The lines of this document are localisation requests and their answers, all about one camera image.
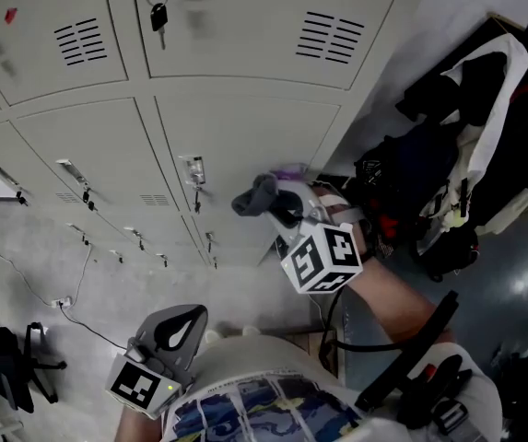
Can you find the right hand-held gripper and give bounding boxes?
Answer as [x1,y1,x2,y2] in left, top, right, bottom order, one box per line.
[265,163,364,295]

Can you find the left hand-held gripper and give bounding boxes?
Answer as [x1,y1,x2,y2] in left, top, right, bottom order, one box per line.
[105,304,209,421]

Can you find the dark grey wiping cloth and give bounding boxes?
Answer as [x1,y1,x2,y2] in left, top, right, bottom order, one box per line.
[230,172,304,220]

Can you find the grey metal locker door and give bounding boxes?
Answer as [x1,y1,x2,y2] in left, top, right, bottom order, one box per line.
[154,94,342,238]

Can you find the grey metal locker cabinet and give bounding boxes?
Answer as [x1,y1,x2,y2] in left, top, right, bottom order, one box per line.
[0,0,430,271]

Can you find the person's left forearm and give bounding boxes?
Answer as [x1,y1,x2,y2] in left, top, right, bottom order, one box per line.
[113,405,168,442]

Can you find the person's right forearm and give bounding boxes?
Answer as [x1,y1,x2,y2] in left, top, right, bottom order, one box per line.
[336,258,453,372]

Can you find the person's right hand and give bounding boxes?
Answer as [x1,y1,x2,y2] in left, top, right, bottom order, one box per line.
[313,186,370,264]

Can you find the person's printed white shirt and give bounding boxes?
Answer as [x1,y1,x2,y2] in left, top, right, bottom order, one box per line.
[159,333,504,442]

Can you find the red bag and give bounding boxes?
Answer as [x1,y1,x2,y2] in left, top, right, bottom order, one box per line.
[376,214,401,243]

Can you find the navy bag with white print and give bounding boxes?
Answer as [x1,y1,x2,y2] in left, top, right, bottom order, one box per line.
[355,126,463,211]

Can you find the black office chair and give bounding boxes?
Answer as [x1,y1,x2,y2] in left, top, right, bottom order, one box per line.
[0,320,69,413]

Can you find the pale green plush toy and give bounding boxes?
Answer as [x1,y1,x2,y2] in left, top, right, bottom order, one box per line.
[442,209,470,232]

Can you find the black hanging coat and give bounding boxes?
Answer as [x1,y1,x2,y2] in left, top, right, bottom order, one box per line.
[394,51,509,128]

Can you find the hanging clothes and bags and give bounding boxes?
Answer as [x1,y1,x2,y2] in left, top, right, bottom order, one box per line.
[417,32,528,252]

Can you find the black chest-mounted device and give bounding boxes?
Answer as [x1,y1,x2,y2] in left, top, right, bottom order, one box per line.
[401,355,476,436]

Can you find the black floor cable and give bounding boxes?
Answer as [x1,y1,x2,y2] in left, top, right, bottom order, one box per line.
[58,304,129,352]

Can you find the white power cable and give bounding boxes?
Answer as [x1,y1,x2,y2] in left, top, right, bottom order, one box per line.
[67,244,94,306]

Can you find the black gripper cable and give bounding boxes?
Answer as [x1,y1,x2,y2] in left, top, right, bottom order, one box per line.
[318,287,405,370]

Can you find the thin white cable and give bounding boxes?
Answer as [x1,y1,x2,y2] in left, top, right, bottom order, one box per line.
[0,237,57,307]

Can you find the black key on metal ring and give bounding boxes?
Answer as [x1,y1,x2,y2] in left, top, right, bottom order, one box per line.
[146,0,172,51]

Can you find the black shoulder strap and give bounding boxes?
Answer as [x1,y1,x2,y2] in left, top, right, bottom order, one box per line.
[354,290,459,413]

